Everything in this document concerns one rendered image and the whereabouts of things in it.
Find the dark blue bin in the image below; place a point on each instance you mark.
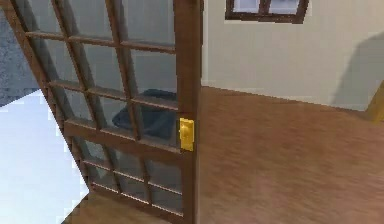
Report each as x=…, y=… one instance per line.
x=156, y=120

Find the brown framed window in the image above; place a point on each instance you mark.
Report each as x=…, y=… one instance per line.
x=265, y=16

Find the yellow furniture leg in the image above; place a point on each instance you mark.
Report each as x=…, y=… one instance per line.
x=377, y=106

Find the brown glass-paned door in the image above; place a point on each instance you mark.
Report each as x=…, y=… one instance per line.
x=188, y=66

